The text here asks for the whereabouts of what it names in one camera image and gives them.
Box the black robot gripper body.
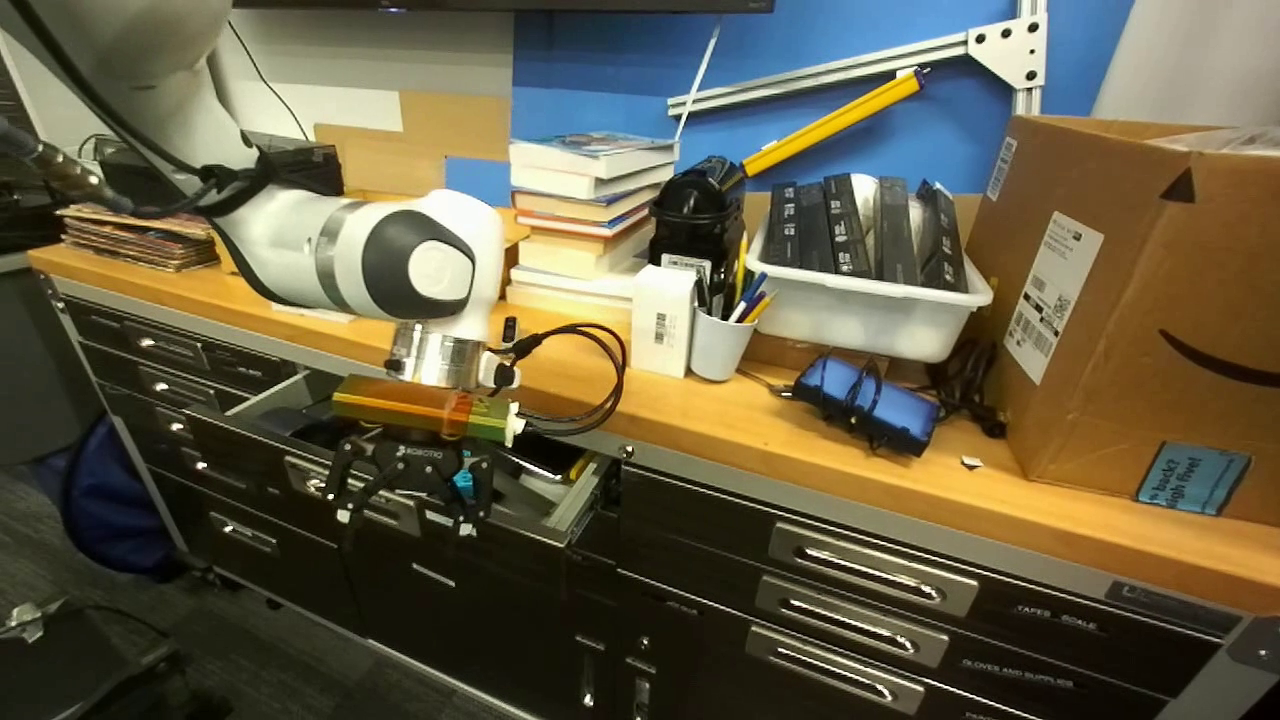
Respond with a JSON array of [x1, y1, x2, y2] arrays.
[[332, 430, 507, 516]]

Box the open black drawer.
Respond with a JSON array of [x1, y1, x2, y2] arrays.
[[176, 367, 623, 553]]

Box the black notebook in drawer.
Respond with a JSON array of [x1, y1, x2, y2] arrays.
[[498, 430, 591, 492]]

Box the black drawer cabinet with labels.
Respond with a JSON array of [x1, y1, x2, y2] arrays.
[[573, 454, 1280, 720]]

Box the dark blue bag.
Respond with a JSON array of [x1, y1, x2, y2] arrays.
[[55, 411, 192, 584]]

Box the white upright box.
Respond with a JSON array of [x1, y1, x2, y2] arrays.
[[623, 260, 703, 382]]

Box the white pen cup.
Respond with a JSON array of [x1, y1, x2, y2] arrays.
[[683, 302, 762, 389]]

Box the brown stacked boards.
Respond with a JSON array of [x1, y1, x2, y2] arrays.
[[55, 201, 225, 274]]

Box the blue pen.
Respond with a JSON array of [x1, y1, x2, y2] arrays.
[[738, 272, 774, 327]]

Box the yellow pen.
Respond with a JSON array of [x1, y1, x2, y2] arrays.
[[726, 236, 753, 319]]

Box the grey cover book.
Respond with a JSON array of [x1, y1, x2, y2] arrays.
[[506, 129, 683, 188]]

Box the black round device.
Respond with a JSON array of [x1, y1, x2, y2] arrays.
[[646, 156, 753, 274]]

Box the blue and black device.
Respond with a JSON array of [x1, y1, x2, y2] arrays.
[[789, 352, 948, 460]]

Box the black ribbed module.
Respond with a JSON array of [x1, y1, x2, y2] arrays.
[[913, 177, 972, 295], [758, 181, 811, 269], [855, 171, 925, 289], [795, 171, 868, 279]]

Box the white plastic bin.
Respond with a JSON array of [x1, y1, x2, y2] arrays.
[[745, 232, 999, 367]]

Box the yellow black-tipped bar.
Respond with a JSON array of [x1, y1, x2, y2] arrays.
[[738, 66, 928, 183]]

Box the large cardboard shipping box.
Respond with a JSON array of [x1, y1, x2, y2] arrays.
[[960, 113, 1280, 532]]

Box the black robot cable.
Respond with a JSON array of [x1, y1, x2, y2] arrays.
[[481, 319, 634, 438]]

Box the silver drawer handle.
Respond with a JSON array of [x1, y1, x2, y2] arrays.
[[753, 573, 958, 671], [741, 619, 928, 720], [766, 518, 983, 619]]

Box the black tangled cable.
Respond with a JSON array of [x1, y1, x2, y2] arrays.
[[925, 337, 1017, 444]]

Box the aluminium frame bracket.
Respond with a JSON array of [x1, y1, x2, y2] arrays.
[[663, 0, 1054, 120]]

